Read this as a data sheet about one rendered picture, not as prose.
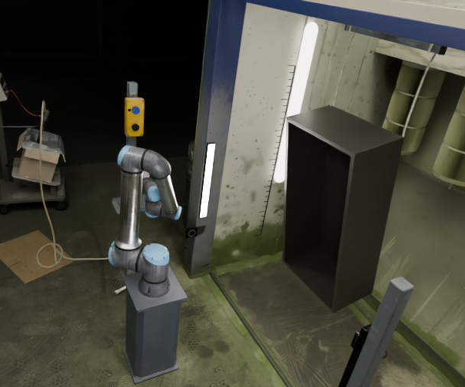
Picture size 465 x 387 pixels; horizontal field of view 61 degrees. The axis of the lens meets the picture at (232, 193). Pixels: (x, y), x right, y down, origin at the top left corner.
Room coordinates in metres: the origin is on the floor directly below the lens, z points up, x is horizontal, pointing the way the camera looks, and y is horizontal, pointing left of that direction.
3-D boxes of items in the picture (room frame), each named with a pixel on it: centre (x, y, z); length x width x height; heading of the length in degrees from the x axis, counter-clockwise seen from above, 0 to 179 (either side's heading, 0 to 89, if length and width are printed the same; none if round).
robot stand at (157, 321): (1.83, 0.38, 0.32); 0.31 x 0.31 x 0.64; 33
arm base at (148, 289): (1.83, 0.38, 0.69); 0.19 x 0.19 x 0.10
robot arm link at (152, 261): (1.83, 0.39, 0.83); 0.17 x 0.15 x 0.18; 83
